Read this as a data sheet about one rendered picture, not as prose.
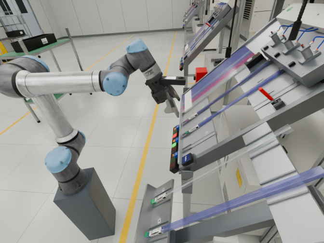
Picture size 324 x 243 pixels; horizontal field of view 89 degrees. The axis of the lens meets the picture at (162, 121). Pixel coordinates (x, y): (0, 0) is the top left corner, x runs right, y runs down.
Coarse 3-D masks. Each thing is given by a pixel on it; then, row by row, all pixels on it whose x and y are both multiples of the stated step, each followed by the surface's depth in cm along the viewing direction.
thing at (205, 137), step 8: (200, 104) 99; (192, 112) 100; (208, 112) 86; (184, 120) 102; (192, 120) 94; (200, 120) 88; (184, 128) 95; (200, 128) 83; (208, 128) 78; (184, 136) 89; (192, 136) 84; (200, 136) 79; (208, 136) 74; (216, 136) 71; (184, 144) 85; (192, 144) 79; (200, 144) 75; (208, 144) 71; (184, 152) 80; (192, 152) 76; (200, 152) 72
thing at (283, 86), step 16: (256, 48) 90; (272, 64) 72; (240, 80) 83; (256, 80) 73; (272, 80) 66; (288, 80) 59; (256, 96) 67; (272, 96) 60; (288, 96) 55; (256, 112) 61; (272, 112) 56
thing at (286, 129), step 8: (280, 128) 36; (288, 128) 35; (272, 136) 37; (280, 136) 36; (256, 144) 39; (264, 144) 38; (240, 152) 41; (248, 152) 40; (224, 160) 44; (232, 160) 42; (208, 168) 48; (216, 168) 45; (200, 176) 48; (184, 184) 52; (168, 192) 57
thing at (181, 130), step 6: (180, 102) 118; (180, 108) 112; (180, 114) 106; (180, 120) 101; (180, 126) 96; (180, 132) 92; (180, 138) 88; (180, 144) 84; (180, 150) 81; (180, 156) 78; (180, 162) 75
